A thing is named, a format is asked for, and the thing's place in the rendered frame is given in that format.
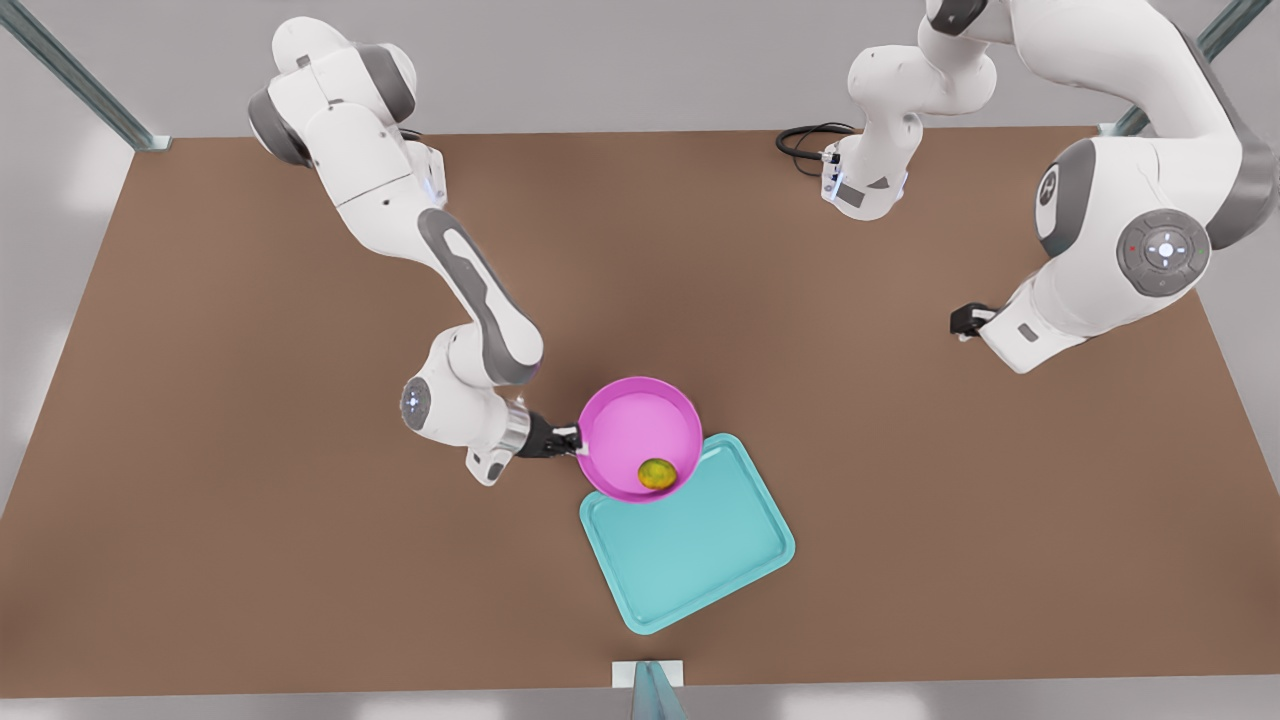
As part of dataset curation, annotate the silver frame post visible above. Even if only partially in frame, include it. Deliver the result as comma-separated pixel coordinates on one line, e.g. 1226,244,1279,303
0,0,172,153
1098,0,1273,138
611,659,687,720

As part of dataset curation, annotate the black cable loop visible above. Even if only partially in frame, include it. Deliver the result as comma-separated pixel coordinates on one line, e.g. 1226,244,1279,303
775,122,859,180

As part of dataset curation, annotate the pink round plate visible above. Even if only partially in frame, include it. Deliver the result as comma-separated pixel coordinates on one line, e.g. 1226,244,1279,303
576,376,704,504

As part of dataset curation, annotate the teal rectangular tray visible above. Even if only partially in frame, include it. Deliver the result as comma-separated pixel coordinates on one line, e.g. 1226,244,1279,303
579,432,797,636

